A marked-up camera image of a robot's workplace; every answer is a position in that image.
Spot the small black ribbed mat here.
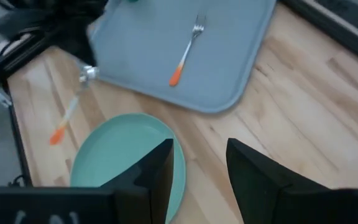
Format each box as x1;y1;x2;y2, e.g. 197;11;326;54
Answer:
313;0;358;30

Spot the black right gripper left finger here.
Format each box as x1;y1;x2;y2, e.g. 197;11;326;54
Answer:
0;138;175;224

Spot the metal fork orange handle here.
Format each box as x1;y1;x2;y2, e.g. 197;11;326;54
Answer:
168;14;207;88

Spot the grey plastic tray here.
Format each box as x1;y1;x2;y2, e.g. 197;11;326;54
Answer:
88;0;278;114

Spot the metal spoon orange handle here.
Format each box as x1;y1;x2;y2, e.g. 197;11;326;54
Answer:
48;65;100;146

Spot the mint green plate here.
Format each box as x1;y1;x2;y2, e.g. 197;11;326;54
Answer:
70;112;187;224

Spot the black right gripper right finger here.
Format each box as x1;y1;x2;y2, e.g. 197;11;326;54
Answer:
225;137;358;224

